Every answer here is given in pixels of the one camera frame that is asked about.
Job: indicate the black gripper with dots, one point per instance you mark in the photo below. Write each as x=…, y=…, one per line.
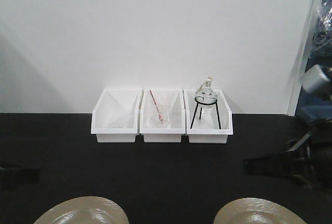
x=317, y=161

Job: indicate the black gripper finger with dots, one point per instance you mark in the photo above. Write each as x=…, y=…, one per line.
x=13, y=175

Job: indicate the beige plate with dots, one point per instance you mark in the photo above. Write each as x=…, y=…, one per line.
x=255, y=210
x=87, y=209

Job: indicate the grey pegboard drying rack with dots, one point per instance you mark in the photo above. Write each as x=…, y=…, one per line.
x=315, y=97

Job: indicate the white bin right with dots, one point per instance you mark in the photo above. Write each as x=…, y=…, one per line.
x=206, y=130

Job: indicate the white bin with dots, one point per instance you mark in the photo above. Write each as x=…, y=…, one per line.
x=206, y=130
x=115, y=118
x=177, y=127

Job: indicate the glass alcohol lamp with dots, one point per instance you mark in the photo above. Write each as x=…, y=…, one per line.
x=205, y=96

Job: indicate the white bin left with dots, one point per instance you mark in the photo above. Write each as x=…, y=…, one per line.
x=115, y=118

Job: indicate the clear plastic bag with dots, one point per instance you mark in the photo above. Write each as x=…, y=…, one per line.
x=322, y=35

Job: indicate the white bin middle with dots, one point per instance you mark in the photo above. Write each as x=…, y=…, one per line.
x=177, y=127

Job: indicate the red glass stirring rod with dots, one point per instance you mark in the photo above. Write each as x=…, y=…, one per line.
x=157, y=109

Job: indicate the glass beaker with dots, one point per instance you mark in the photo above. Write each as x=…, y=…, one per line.
x=164, y=109

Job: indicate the black wire tripod stand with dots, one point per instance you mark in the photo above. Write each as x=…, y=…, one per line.
x=205, y=111

